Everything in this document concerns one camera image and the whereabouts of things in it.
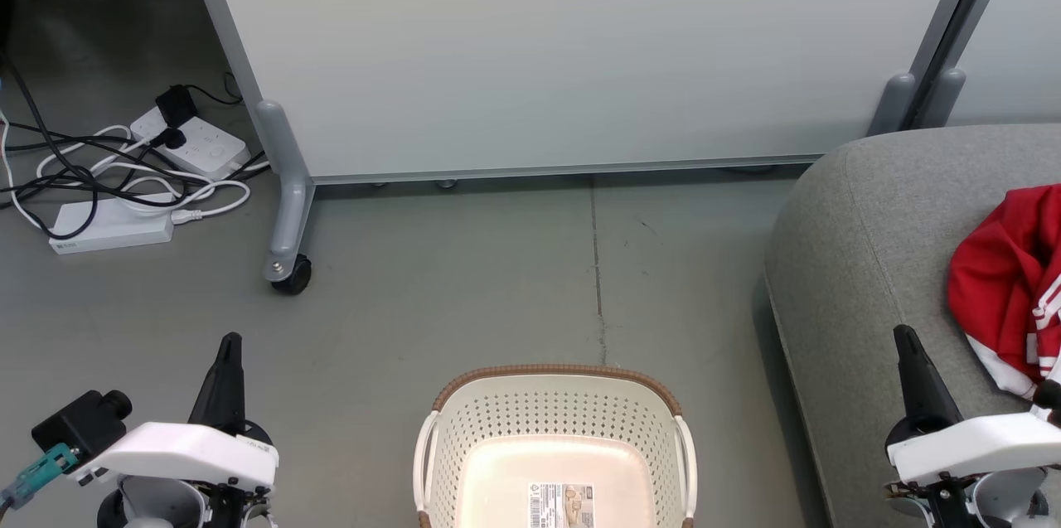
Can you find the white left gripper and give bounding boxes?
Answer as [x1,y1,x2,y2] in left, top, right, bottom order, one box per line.
[70,333,279,489]

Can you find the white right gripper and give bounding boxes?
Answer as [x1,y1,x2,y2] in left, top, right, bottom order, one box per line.
[885,326,1061,486]

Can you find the red garment with white trim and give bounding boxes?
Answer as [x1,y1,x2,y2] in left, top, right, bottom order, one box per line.
[947,184,1061,404]

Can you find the cream perforated laundry basket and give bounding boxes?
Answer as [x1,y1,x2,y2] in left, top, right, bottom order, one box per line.
[412,363,700,528]

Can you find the printed basket label sticker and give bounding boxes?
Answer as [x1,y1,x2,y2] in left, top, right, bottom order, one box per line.
[526,482,597,528]

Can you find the black caster wheel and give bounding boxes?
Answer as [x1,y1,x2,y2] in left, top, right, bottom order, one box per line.
[270,254,314,296]

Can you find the grey fabric sofa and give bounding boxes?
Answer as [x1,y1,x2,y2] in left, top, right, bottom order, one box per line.
[763,124,1061,528]

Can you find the white square-socket power strip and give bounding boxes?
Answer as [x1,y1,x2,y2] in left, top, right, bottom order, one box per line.
[129,105,250,180]

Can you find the black power adapter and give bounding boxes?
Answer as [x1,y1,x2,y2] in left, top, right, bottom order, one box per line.
[155,85,199,129]

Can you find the narrow white partition panel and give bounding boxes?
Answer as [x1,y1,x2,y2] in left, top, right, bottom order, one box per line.
[869,0,1061,136]

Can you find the large white partition panel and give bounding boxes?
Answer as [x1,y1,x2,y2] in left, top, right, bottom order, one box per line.
[177,0,996,282]

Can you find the white cable with plug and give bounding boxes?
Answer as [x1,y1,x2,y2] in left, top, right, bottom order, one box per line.
[108,163,271,227]

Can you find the teal left cable connector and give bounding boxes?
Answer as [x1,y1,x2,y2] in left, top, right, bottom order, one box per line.
[0,443,80,511]

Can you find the white looped cable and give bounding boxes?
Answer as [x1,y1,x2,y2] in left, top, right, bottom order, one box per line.
[0,109,133,235]

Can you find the white power strips with cables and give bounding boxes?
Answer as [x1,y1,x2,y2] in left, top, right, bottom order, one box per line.
[0,56,268,240]

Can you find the thin black adapter cable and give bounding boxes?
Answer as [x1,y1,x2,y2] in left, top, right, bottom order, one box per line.
[184,72,245,108]

